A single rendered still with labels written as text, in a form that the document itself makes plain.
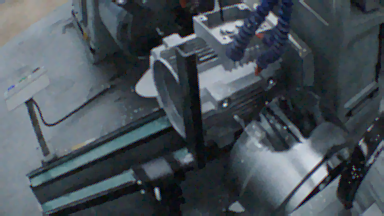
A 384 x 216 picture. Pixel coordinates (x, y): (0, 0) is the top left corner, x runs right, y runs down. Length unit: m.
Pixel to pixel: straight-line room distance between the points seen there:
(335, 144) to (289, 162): 0.10
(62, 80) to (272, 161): 0.84
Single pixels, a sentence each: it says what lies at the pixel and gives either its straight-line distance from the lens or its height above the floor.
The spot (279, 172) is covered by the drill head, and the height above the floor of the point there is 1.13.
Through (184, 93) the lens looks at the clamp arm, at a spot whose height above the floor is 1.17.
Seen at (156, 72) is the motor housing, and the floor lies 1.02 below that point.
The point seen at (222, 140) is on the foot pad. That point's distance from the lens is 1.13.
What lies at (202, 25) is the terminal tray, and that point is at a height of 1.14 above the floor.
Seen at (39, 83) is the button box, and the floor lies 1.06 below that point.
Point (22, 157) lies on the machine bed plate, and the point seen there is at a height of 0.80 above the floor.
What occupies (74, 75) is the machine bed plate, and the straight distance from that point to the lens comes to 1.58.
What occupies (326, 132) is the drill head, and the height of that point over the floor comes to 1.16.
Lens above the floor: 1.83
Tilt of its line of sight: 47 degrees down
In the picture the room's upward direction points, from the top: 6 degrees counter-clockwise
